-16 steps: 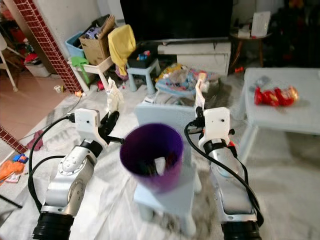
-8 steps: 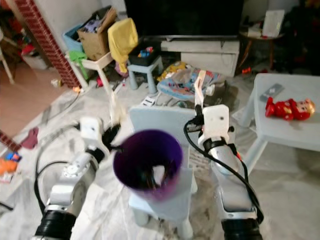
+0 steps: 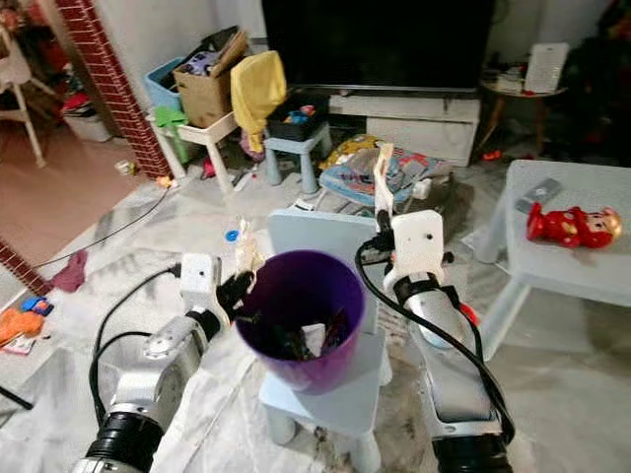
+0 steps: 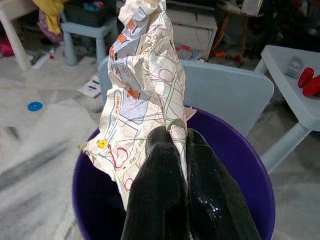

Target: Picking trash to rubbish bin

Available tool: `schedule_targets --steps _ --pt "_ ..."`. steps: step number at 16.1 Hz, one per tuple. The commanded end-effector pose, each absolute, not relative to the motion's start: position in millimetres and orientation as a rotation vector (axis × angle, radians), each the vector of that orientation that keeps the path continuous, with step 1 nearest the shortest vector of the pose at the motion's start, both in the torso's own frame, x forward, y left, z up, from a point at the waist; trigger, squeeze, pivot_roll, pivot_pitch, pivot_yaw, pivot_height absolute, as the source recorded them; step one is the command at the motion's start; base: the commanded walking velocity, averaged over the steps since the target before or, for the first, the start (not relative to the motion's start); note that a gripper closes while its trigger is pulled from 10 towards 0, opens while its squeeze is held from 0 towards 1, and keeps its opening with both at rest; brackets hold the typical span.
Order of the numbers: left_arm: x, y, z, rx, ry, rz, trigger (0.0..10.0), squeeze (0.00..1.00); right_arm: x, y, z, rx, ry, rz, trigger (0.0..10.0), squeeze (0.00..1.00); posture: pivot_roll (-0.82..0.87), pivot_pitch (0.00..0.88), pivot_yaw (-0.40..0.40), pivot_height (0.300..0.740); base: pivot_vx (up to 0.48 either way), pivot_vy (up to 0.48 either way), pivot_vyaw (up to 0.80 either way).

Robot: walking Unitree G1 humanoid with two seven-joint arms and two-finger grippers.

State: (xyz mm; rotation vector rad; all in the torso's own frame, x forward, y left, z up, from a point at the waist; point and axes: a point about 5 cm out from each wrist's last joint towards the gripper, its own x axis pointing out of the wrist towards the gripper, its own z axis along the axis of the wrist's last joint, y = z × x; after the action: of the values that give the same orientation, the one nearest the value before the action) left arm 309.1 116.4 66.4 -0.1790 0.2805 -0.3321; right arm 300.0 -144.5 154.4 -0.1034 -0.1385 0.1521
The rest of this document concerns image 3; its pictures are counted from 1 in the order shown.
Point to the yellow patterned cushion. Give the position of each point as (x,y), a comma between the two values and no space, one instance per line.
(345,150)

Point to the clear plastic wrapper trash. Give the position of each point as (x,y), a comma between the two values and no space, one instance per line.
(384,182)

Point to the white calculator toy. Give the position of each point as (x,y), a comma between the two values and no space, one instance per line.
(306,203)

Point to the blue bottle cap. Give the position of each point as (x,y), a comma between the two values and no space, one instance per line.
(233,236)

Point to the white flat device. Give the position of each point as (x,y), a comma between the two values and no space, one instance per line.
(546,67)

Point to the green toy shovel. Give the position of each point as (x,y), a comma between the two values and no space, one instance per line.
(170,120)

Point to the white paper trash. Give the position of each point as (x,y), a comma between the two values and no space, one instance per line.
(250,246)

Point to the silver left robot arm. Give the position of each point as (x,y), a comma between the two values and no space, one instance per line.
(158,365)

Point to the black television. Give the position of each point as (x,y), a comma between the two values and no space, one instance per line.
(380,44)

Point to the small beige toy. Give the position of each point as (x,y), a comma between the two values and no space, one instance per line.
(125,168)

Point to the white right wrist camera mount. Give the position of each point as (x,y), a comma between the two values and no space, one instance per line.
(419,246)

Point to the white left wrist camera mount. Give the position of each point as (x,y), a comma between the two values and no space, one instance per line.
(199,281)

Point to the low red tiled ledge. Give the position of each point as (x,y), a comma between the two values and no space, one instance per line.
(17,271)

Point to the white television cabinet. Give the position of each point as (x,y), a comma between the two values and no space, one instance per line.
(424,123)

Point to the small orange toy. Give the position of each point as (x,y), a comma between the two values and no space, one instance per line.
(164,181)

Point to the white wooden chair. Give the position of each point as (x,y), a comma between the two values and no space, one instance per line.
(18,94)

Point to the colourful baby bouncer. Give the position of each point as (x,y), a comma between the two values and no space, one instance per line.
(355,177)

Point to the grey blue plastic stool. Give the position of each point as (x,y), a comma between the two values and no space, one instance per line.
(296,150)

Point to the red tiled pillar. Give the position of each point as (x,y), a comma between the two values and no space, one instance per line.
(113,89)

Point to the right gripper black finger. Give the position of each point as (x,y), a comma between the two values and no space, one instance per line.
(377,227)
(389,229)

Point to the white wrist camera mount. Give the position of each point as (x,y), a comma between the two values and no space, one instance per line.
(199,281)
(419,246)

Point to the black toy bin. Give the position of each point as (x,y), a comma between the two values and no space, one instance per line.
(296,128)

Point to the grey blue plastic table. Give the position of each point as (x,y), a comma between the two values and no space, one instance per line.
(572,271)

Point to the small red bag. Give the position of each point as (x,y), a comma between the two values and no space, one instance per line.
(209,168)

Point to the yellow cloth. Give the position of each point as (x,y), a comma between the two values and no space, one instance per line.
(256,94)

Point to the purple plastic rubbish bin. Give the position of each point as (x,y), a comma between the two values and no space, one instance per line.
(306,286)

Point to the blue plastic basket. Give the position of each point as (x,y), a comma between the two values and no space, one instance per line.
(160,87)

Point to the crumpled trash pile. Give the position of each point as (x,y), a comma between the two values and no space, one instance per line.
(301,340)

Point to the round wooden side table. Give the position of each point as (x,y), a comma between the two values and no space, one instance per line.
(508,94)

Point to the red doll toy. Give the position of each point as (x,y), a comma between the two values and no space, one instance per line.
(567,227)

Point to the small white table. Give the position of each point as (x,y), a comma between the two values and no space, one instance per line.
(219,133)

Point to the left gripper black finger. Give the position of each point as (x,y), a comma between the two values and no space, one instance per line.
(229,282)
(245,280)

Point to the black floor bar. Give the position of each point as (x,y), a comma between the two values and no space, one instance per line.
(15,398)

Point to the maroon cloth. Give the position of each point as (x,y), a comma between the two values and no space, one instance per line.
(69,274)

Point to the grey phone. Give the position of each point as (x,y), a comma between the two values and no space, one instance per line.
(538,194)

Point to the white storage box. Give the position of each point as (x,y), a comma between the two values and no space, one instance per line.
(84,126)

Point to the small red plastic toy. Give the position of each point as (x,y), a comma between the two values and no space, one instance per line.
(468,314)

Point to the brown cardboard box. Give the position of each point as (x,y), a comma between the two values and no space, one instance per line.
(202,99)

